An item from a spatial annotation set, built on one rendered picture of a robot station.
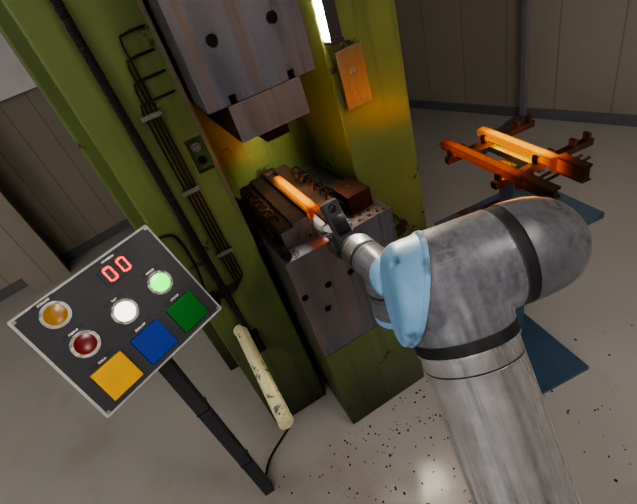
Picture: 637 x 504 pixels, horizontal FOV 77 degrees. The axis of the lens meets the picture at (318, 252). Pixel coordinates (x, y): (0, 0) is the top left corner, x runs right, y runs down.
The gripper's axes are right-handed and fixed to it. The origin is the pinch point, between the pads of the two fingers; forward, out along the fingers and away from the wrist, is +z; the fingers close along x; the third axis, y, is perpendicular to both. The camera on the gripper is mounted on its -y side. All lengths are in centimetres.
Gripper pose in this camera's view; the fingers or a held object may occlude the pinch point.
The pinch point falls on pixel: (318, 212)
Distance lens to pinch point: 117.9
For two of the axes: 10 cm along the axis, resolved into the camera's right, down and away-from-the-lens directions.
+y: 2.7, 7.6, 5.9
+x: 8.5, -4.7, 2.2
